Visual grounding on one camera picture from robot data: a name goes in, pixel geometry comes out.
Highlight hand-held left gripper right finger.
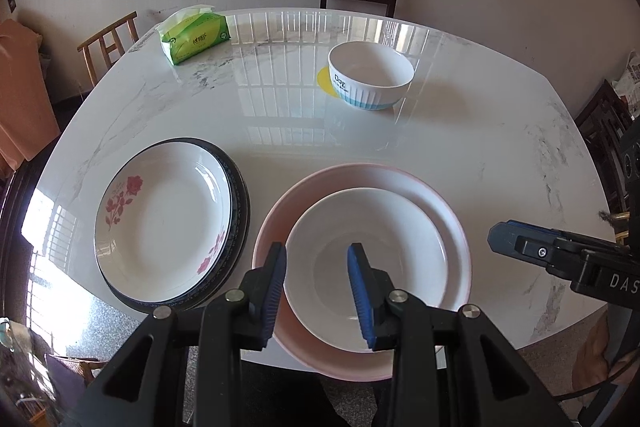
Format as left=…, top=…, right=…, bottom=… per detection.
left=347, top=243, right=573, bottom=427

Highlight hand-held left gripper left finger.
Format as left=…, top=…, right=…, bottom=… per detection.
left=75, top=242, right=287, bottom=427

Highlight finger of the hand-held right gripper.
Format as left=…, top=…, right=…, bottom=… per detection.
left=487, top=219, right=628, bottom=254
left=515, top=233, right=586, bottom=279

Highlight white bowl with pink print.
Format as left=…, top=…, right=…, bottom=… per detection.
left=283, top=187, right=449, bottom=354

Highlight large blue patterned plate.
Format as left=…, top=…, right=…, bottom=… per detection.
left=97, top=136, right=250, bottom=314

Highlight large pink bowl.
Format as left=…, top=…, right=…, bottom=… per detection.
left=251, top=163, right=472, bottom=383

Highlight white plate with pink flowers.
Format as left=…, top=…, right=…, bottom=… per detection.
left=94, top=140, right=236, bottom=303

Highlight white bowl with blue stripes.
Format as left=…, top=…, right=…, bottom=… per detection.
left=327, top=41, right=415, bottom=112

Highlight person's right hand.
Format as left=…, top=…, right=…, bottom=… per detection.
left=572, top=307, right=640, bottom=398

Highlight person's dark pants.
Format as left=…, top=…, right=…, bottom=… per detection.
left=240, top=359, right=396, bottom=427

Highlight crumpled newspaper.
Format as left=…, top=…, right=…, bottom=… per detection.
left=611, top=52, right=640, bottom=115

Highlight yellow round coaster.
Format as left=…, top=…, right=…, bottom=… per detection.
left=316, top=66, right=346, bottom=100

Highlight plaid chair cushion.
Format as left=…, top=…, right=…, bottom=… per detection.
left=45, top=353, right=96, bottom=410

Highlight green tissue pack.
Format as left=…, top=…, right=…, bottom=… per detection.
left=156, top=4, right=232, bottom=66

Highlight light wooden chair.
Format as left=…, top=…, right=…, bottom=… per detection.
left=76, top=11, right=140, bottom=88

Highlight black cable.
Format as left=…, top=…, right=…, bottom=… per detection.
left=550, top=359, right=640, bottom=404

